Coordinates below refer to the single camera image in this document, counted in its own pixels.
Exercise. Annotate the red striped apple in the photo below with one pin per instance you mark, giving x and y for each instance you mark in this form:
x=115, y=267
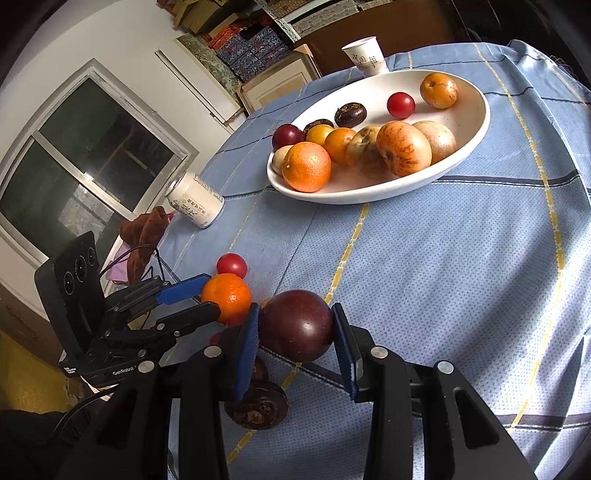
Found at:
x=404, y=147

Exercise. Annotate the blue striped tablecloth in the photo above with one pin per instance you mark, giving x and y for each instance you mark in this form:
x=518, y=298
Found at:
x=438, y=277

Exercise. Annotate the dark sliding window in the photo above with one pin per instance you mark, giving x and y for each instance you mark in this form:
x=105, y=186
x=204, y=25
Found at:
x=92, y=152

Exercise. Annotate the white oval bowl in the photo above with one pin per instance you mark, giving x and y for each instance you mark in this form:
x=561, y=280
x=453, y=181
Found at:
x=461, y=120

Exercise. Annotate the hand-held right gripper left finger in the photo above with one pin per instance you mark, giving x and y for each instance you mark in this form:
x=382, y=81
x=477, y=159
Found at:
x=247, y=350

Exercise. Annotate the pink cloth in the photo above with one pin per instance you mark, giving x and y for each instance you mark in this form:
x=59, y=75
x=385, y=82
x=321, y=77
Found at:
x=117, y=273

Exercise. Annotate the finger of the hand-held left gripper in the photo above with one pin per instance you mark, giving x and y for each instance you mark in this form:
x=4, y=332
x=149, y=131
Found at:
x=194, y=316
x=184, y=288

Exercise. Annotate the white paper cup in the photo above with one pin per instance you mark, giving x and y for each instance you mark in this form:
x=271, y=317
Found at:
x=367, y=55

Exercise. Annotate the stack of blue patterned boxes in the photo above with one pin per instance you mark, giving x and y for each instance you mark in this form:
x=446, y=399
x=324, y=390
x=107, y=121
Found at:
x=249, y=50

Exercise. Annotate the small orange brown fruit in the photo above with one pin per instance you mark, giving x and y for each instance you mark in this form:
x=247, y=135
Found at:
x=265, y=302

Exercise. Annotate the wooden chair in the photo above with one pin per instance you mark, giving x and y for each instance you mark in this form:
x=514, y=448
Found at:
x=323, y=46

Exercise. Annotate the wooden picture frame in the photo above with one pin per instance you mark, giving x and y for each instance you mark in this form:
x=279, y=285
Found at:
x=277, y=83

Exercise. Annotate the dark purple passion fruit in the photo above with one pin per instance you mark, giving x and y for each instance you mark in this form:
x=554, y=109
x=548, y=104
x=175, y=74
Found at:
x=298, y=325

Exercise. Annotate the small round orange fruit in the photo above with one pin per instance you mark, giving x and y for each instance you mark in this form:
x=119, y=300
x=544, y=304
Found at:
x=339, y=145
x=438, y=90
x=319, y=135

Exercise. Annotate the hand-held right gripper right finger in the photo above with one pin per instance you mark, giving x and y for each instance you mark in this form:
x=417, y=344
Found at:
x=344, y=350

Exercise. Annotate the cream drink can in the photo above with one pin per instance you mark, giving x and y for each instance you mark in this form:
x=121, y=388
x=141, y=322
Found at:
x=194, y=198

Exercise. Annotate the brown round pear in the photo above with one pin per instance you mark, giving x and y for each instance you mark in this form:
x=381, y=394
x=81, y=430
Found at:
x=441, y=141
x=362, y=154

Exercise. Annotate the large orange mandarin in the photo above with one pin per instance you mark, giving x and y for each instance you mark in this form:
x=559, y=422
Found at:
x=307, y=167
x=226, y=295

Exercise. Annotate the red brown cloth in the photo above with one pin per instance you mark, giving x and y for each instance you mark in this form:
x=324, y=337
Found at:
x=145, y=230

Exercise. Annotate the red cherry tomato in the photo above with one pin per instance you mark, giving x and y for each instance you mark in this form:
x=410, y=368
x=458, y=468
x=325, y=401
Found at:
x=231, y=265
x=400, y=105

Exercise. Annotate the dark cloth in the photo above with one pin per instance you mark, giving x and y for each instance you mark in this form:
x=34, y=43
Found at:
x=27, y=443

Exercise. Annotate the metal shelf unit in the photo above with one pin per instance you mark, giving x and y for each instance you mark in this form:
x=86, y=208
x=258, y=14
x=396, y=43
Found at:
x=282, y=22

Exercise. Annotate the pale yellow fruit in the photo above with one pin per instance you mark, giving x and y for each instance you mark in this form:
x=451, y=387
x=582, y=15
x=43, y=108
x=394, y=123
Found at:
x=279, y=160

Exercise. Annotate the dark red plum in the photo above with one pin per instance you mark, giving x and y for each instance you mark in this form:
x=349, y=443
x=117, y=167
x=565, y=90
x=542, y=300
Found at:
x=287, y=136

